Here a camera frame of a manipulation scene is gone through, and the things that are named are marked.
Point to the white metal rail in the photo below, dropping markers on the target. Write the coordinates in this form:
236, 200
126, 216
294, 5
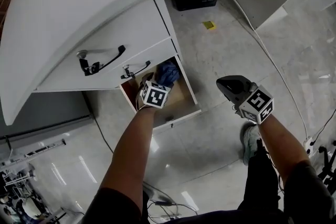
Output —
39, 150

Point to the person's left forearm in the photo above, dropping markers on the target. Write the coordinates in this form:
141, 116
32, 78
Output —
131, 149

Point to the yellow tape patch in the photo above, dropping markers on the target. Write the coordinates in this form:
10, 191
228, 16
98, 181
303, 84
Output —
209, 25

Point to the person's black trousers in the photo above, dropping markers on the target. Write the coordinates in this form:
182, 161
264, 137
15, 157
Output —
260, 183

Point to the white drawer cabinet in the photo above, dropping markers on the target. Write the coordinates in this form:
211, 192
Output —
168, 26

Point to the person's right forearm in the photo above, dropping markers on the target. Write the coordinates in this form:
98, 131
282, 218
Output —
282, 144

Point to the white wooden drawer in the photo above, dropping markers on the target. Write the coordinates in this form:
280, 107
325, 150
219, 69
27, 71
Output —
181, 102

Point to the large white drawer front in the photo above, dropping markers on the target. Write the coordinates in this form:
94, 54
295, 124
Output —
126, 34

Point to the narrow white drawer front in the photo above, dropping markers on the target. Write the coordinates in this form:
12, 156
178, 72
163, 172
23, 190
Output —
157, 52

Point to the grey panel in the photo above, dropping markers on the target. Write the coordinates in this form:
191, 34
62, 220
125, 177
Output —
44, 112

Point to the white power strip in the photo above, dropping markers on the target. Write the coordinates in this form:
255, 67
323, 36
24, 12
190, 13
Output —
309, 145

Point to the black metal stand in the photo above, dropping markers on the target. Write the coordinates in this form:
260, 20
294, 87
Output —
328, 165

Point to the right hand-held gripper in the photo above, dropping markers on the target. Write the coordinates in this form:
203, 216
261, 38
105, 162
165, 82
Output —
237, 87

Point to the person's light sneaker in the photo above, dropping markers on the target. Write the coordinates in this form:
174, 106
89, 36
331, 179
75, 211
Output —
250, 144

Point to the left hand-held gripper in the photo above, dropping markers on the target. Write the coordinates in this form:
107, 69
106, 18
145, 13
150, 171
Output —
156, 96

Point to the blue umbrella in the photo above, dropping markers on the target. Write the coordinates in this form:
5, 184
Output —
168, 72

